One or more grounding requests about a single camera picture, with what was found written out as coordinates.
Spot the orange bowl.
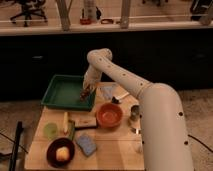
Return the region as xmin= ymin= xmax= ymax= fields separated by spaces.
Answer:
xmin=96 ymin=103 xmax=123 ymax=128

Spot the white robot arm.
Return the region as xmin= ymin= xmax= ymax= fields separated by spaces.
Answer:
xmin=83 ymin=48 xmax=194 ymax=171

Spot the blue sponge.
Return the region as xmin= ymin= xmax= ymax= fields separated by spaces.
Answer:
xmin=76 ymin=134 xmax=97 ymax=157

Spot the black floor cable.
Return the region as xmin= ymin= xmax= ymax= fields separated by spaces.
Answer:
xmin=188 ymin=133 xmax=213 ymax=154

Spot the yellow apple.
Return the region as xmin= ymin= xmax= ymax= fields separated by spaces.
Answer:
xmin=56 ymin=147 xmax=70 ymax=162

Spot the black pole stand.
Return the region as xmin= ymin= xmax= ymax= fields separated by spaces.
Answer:
xmin=8 ymin=121 xmax=23 ymax=171

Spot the black office chair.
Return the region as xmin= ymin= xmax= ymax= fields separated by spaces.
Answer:
xmin=10 ymin=0 xmax=47 ymax=27

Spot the dark brown plate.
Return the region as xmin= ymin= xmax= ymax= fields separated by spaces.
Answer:
xmin=46 ymin=138 xmax=75 ymax=168

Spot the green plastic tray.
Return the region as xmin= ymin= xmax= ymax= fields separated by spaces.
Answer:
xmin=41 ymin=75 xmax=96 ymax=111

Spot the small green lid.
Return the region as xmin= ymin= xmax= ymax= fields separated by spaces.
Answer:
xmin=43 ymin=123 xmax=58 ymax=140

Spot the green peeler handle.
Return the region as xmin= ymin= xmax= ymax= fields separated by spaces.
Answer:
xmin=68 ymin=121 xmax=75 ymax=140

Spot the yellow banana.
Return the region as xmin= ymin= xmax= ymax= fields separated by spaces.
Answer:
xmin=63 ymin=112 xmax=69 ymax=134

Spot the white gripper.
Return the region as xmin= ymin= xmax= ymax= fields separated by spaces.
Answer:
xmin=83 ymin=68 xmax=102 ymax=92

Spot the wooden block brush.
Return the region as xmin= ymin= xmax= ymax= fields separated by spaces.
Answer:
xmin=75 ymin=117 xmax=97 ymax=130

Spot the dark metal cup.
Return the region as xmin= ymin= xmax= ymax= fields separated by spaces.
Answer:
xmin=130 ymin=105 xmax=140 ymax=121

